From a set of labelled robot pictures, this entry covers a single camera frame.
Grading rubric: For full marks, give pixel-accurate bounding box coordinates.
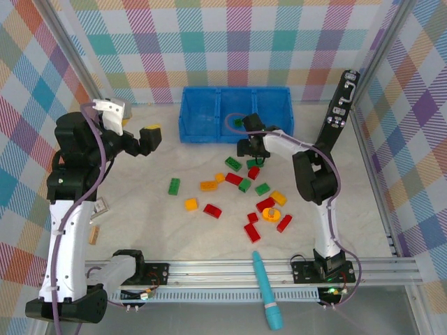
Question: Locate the grey slotted cable duct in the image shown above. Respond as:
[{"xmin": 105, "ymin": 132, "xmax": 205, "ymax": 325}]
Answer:
[{"xmin": 108, "ymin": 289, "xmax": 322, "ymax": 304}]

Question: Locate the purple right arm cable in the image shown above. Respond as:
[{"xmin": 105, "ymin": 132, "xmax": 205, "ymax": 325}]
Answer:
[{"xmin": 224, "ymin": 112, "xmax": 362, "ymax": 310}]

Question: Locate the black panel with metal hooks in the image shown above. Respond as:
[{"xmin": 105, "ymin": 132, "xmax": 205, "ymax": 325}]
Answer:
[{"xmin": 315, "ymin": 68, "xmax": 361, "ymax": 156}]

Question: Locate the aluminium side rail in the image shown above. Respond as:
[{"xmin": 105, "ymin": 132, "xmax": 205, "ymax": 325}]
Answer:
[{"xmin": 349, "ymin": 104, "xmax": 402, "ymax": 259}]

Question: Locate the blue three-compartment bin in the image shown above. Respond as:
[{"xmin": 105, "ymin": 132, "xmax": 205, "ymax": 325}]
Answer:
[{"xmin": 179, "ymin": 86, "xmax": 295, "ymax": 144}]

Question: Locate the aluminium frame post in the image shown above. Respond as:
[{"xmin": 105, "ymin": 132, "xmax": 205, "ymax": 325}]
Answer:
[
  {"xmin": 349, "ymin": 0, "xmax": 420, "ymax": 109},
  {"xmin": 41, "ymin": 0, "xmax": 109, "ymax": 111}
]

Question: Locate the barcode card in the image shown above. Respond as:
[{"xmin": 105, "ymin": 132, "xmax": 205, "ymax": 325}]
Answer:
[{"xmin": 89, "ymin": 197, "xmax": 111, "ymax": 221}]

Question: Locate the long aluminium base rail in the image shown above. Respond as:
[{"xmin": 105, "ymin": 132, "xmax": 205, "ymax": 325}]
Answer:
[{"xmin": 85, "ymin": 257, "xmax": 425, "ymax": 289}]

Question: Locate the yellow sloped lego brick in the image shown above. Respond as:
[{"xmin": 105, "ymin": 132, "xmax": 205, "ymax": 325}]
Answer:
[{"xmin": 269, "ymin": 190, "xmax": 288, "ymax": 207}]

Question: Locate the teal pen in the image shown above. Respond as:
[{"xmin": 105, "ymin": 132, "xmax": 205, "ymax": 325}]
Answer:
[{"xmin": 251, "ymin": 250, "xmax": 284, "ymax": 332}]

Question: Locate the yellow lego with centre stud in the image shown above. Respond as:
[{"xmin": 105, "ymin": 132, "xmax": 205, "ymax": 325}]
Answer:
[{"xmin": 261, "ymin": 207, "xmax": 281, "ymax": 223}]

